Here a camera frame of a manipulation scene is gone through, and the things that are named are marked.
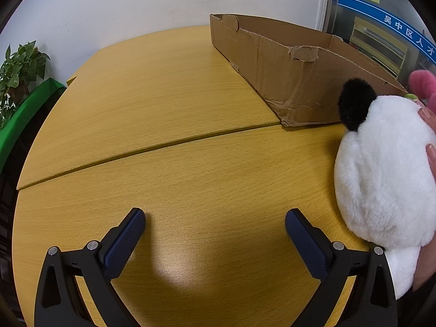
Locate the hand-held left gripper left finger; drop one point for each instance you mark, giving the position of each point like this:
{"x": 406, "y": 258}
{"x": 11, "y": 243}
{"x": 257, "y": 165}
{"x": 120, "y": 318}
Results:
{"x": 124, "y": 242}

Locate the white panda plush toy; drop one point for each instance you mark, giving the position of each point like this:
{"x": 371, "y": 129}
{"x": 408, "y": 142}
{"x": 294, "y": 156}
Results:
{"x": 381, "y": 163}

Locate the brown cardboard box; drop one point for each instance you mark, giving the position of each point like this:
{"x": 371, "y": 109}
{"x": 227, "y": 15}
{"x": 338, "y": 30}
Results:
{"x": 272, "y": 68}

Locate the person's right hand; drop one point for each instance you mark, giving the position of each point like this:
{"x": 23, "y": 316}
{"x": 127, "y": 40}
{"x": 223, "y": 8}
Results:
{"x": 427, "y": 265}

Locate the green planter box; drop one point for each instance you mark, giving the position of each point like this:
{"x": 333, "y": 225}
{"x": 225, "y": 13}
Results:
{"x": 30, "y": 109}

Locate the blue banner strip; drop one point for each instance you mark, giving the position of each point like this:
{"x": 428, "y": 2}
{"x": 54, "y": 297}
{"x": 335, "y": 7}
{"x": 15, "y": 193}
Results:
{"x": 391, "y": 20}

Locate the grey door frame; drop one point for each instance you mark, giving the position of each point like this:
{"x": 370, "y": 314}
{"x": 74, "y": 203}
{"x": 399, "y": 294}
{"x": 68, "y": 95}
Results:
{"x": 327, "y": 0}

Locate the pink plush toy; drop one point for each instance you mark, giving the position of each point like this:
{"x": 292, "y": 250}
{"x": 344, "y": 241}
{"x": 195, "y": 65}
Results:
{"x": 424, "y": 80}

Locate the yellowish shelving unit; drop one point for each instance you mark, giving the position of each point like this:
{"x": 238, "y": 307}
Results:
{"x": 378, "y": 41}

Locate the green potted plant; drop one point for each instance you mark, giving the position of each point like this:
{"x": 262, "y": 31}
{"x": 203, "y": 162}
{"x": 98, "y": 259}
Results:
{"x": 20, "y": 64}

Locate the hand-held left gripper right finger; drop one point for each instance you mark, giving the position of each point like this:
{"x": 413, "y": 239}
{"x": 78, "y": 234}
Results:
{"x": 306, "y": 245}

